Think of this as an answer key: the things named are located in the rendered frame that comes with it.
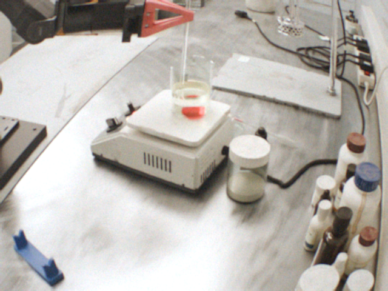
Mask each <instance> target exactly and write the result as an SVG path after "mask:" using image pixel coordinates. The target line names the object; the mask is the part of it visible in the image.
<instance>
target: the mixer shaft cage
mask: <svg viewBox="0 0 388 291"><path fill-rule="evenodd" d="M276 20H277V22H278V29H277V30H278V31H279V32H280V33H282V34H284V35H287V36H291V37H294V38H302V37H303V36H304V34H303V28H304V23H303V22H302V21H300V20H299V0H296V18H295V0H289V17H288V16H283V0H279V16H278V17H277V18H276ZM288 33H289V34H288ZM291 34H292V35H291Z"/></svg>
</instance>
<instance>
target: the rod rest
mask: <svg viewBox="0 0 388 291"><path fill-rule="evenodd" d="M12 238H13V240H14V242H15V245H14V246H13V247H14V249H15V251H16V252H17V253H18V254H19V255H20V256H21V257H22V258H23V259H24V260H25V261H26V262H27V263H28V264H29V265H30V266H31V267H32V268H33V269H34V270H35V271H36V272H37V273H38V274H39V275H40V276H41V277H42V278H44V279H45V280H46V281H47V282H48V283H49V284H50V285H53V284H54V283H55V282H57V281H59V280H60V279H61V278H63V277H64V274H63V272H62V270H61V269H59V268H58V267H57V265H56V263H55V260H54V258H52V257H51V258H50V259H48V258H47V257H46V256H45V255H44V254H43V253H41V252H40V251H39V250H38V249H37V248H36V247H35V246H34V245H33V244H32V243H31V242H30V241H29V240H28V239H27V238H26V236H25V233H24V230H23V229H20V230H19V234H18V235H15V234H13V235H12Z"/></svg>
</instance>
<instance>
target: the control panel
mask: <svg viewBox="0 0 388 291"><path fill-rule="evenodd" d="M127 111H129V110H127ZM127 111H126V112H127ZM126 112H125V113H126ZM125 113H123V114H122V115H121V116H120V117H119V118H118V119H117V120H118V121H122V122H123V123H122V125H121V126H119V127H118V128H117V129H115V130H113V131H111V132H108V133H107V132H106V130H107V128H108V127H107V128H106V129H105V130H104V131H102V132H101V133H100V134H99V135H98V136H97V137H96V138H95V139H94V140H97V139H99V138H103V137H105V136H109V135H111V134H114V133H117V132H119V131H120V130H122V129H123V128H124V127H125V126H126V125H127V120H126V119H127V118H128V117H130V116H132V115H130V116H126V117H125V116H124V114H125ZM94 140H93V141H94Z"/></svg>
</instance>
